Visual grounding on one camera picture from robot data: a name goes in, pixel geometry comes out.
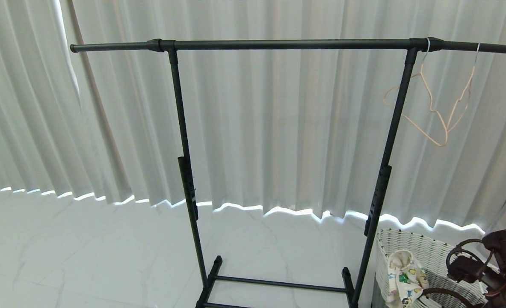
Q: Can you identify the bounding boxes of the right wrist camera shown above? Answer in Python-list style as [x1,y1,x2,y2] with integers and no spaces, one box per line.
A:
[447,255,486,284]

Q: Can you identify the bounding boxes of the pink clothes hanger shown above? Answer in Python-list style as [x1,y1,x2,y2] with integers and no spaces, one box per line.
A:
[445,42,481,133]
[383,38,450,148]

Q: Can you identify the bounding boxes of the white laundry basket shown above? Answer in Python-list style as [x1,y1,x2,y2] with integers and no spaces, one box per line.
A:
[375,229,499,308]

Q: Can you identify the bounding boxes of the black clothes rack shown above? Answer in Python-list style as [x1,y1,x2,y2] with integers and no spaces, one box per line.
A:
[70,37,506,308]

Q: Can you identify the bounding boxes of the cream printed garment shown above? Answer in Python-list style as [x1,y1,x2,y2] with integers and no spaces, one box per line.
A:
[385,249,430,308]

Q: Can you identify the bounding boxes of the white curtain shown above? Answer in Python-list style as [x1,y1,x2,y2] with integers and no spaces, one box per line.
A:
[0,0,506,235]

